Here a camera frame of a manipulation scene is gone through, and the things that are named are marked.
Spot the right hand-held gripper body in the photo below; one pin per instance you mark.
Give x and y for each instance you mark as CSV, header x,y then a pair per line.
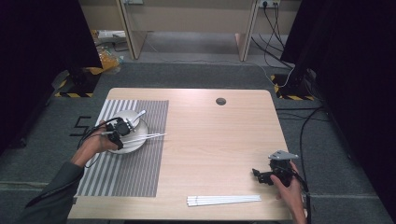
x,y
281,169

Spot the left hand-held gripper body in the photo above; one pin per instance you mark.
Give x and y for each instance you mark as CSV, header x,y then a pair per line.
x,y
120,127

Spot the white round plate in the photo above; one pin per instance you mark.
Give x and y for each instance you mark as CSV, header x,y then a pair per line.
x,y
137,146

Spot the bundle of white chopsticks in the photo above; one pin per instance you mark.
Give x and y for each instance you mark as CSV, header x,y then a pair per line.
x,y
218,200

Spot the person's right hand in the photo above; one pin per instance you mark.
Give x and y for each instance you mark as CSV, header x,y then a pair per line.
x,y
292,192

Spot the person's left hand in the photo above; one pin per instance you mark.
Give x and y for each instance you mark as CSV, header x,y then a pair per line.
x,y
96,141

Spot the white bowl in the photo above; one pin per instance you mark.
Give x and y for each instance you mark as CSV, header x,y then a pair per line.
x,y
130,115

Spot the white ceramic spoon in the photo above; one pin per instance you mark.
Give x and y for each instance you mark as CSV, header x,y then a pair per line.
x,y
140,115

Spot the grey striped placemat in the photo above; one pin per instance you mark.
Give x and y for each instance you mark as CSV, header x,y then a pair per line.
x,y
134,174

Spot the black stand base hazard striped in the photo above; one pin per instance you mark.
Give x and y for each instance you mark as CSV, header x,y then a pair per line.
x,y
294,88
81,81

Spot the yellow plastic bag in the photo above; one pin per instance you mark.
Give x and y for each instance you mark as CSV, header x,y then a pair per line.
x,y
107,60

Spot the white box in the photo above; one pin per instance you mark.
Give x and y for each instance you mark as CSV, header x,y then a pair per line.
x,y
109,33

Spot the black curtain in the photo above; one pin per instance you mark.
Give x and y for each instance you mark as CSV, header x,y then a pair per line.
x,y
358,77
37,62

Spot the beige wooden desk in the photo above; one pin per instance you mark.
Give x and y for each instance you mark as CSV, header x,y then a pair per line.
x,y
186,18

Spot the white wall socket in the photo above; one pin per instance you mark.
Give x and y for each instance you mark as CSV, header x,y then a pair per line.
x,y
269,3

